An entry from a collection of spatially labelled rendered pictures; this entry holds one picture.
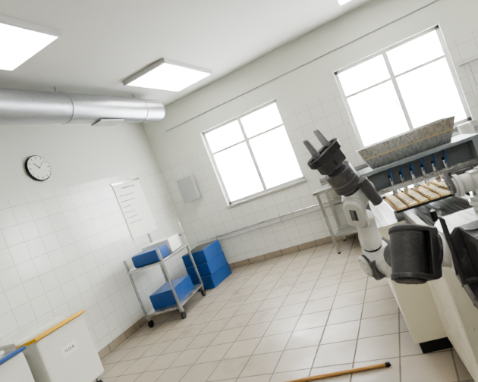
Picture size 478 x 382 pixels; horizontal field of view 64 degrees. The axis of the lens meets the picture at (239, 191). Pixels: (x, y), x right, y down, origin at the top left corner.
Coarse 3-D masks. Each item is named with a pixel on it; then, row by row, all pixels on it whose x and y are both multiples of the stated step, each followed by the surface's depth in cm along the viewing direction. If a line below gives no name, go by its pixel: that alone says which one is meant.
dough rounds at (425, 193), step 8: (424, 184) 264; (432, 184) 261; (440, 184) 245; (400, 192) 271; (408, 192) 259; (416, 192) 260; (424, 192) 241; (432, 192) 241; (440, 192) 225; (448, 192) 217; (392, 200) 252; (400, 200) 253; (408, 200) 234; (416, 200) 233; (424, 200) 220; (400, 208) 224
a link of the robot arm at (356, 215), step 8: (352, 200) 116; (344, 208) 119; (352, 208) 117; (360, 208) 116; (352, 216) 119; (360, 216) 117; (368, 216) 124; (352, 224) 122; (360, 224) 120; (368, 224) 120
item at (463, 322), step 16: (448, 208) 214; (464, 208) 203; (432, 224) 197; (448, 272) 159; (432, 288) 210; (448, 288) 161; (448, 304) 176; (464, 304) 159; (448, 320) 195; (464, 320) 160; (448, 336) 218; (464, 336) 164; (464, 352) 182
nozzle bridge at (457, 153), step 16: (448, 144) 216; (464, 144) 221; (400, 160) 226; (416, 160) 228; (448, 160) 224; (464, 160) 222; (368, 176) 236; (384, 176) 234; (416, 176) 229; (432, 176) 223; (384, 192) 230; (368, 208) 240
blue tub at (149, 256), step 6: (156, 246) 507; (162, 246) 498; (144, 252) 489; (150, 252) 484; (156, 252) 482; (162, 252) 494; (168, 252) 506; (132, 258) 494; (138, 258) 491; (144, 258) 488; (150, 258) 485; (156, 258) 482; (138, 264) 493; (144, 264) 489
